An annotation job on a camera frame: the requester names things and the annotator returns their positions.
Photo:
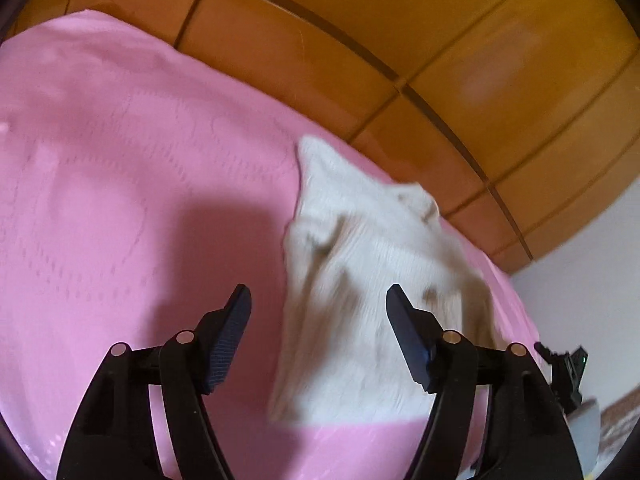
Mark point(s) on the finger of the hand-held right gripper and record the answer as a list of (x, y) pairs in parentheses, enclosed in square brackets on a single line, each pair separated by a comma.
[(545, 351), (577, 372)]

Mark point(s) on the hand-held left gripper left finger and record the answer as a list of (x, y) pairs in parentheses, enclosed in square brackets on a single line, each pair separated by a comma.
[(227, 340)]

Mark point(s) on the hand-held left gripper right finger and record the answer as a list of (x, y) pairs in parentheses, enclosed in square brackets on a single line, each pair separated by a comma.
[(407, 335)]

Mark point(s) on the white knit sweater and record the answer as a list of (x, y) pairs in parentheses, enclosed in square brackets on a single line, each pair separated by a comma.
[(350, 260)]

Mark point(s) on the pink patterned blanket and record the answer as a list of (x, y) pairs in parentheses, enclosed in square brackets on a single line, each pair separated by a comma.
[(125, 185)]

